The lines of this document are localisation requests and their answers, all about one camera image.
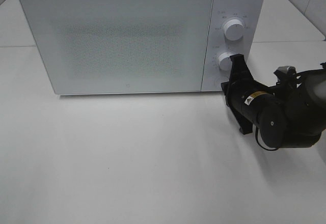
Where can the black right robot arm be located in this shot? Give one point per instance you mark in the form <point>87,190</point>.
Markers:
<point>290,114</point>

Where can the white microwave door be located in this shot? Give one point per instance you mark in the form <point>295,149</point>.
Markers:
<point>121,46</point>

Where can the upper white control knob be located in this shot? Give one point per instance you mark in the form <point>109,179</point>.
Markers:
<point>233,29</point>

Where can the round white door button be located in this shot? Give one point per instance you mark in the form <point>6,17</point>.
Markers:
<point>218,82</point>

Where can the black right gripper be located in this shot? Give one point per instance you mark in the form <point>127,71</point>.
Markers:
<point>255,109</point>

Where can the white microwave oven body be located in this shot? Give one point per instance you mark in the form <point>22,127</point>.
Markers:
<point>226,2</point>

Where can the lower white control knob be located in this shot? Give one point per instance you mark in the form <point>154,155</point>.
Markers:
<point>224,61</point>

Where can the white control knob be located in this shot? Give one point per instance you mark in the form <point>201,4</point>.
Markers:
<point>233,29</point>
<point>224,61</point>

